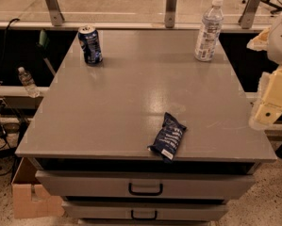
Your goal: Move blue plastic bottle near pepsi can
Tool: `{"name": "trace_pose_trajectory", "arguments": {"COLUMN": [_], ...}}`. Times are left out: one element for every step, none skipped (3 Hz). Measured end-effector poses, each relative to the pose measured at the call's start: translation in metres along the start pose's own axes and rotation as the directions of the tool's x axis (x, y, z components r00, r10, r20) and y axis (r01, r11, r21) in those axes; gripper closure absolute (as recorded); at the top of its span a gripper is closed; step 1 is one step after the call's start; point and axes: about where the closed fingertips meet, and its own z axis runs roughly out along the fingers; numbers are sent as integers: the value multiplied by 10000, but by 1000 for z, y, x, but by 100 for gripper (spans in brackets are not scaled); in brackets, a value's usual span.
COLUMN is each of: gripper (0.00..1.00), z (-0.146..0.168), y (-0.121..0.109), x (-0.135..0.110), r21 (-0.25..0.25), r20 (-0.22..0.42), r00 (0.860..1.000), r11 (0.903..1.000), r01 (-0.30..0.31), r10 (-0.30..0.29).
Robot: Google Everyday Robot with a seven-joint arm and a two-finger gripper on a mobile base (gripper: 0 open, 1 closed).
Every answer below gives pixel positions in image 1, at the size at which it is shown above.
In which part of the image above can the right metal bracket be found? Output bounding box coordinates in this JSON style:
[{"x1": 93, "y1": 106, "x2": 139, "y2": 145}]
[{"x1": 239, "y1": 0, "x2": 261, "y2": 29}]

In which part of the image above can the metal bracket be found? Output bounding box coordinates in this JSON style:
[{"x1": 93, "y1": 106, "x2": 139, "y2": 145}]
[
  {"x1": 164, "y1": 0, "x2": 177, "y2": 28},
  {"x1": 45, "y1": 0, "x2": 64, "y2": 26},
  {"x1": 239, "y1": 0, "x2": 261, "y2": 29}
]

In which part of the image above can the upper grey drawer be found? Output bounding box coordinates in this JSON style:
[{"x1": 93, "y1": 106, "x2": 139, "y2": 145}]
[{"x1": 36, "y1": 170, "x2": 255, "y2": 200}]

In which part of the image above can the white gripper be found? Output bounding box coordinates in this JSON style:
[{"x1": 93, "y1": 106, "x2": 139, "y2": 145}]
[{"x1": 246, "y1": 12, "x2": 282, "y2": 130}]

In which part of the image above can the middle metal bracket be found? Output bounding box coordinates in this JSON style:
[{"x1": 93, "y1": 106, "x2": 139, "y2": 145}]
[{"x1": 164, "y1": 0, "x2": 177, "y2": 28}]

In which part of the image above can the green handled tool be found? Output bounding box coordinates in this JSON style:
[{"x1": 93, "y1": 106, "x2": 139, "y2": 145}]
[{"x1": 36, "y1": 29, "x2": 56, "y2": 75}]

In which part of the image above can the left metal bracket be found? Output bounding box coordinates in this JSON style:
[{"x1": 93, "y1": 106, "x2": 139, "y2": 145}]
[{"x1": 45, "y1": 0, "x2": 64, "y2": 26}]

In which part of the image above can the small clear bottle on ledge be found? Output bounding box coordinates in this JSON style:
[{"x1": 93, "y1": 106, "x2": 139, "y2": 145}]
[{"x1": 18, "y1": 67, "x2": 40, "y2": 98}]

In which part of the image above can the grey drawer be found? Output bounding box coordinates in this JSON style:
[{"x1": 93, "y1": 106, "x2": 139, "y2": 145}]
[
  {"x1": 36, "y1": 170, "x2": 255, "y2": 200},
  {"x1": 62, "y1": 202, "x2": 227, "y2": 221}
]

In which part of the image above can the black cable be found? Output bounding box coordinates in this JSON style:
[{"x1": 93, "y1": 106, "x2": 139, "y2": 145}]
[{"x1": 0, "y1": 17, "x2": 21, "y2": 108}]

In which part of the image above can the lower grey drawer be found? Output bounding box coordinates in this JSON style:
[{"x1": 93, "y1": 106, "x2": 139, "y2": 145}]
[{"x1": 62, "y1": 202, "x2": 227, "y2": 221}]

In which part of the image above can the blue pepsi can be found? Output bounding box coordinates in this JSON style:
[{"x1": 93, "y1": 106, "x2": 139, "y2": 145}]
[{"x1": 78, "y1": 25, "x2": 103, "y2": 65}]

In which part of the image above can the cardboard box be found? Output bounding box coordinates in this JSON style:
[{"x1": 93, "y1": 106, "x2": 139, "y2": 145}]
[{"x1": 11, "y1": 158, "x2": 64, "y2": 218}]

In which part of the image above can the dark blue snack bag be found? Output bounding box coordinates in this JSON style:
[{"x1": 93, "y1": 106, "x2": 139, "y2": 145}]
[{"x1": 147, "y1": 112, "x2": 187, "y2": 163}]

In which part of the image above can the clear plastic water bottle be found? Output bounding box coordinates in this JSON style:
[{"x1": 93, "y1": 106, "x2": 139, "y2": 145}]
[{"x1": 194, "y1": 0, "x2": 224, "y2": 61}]

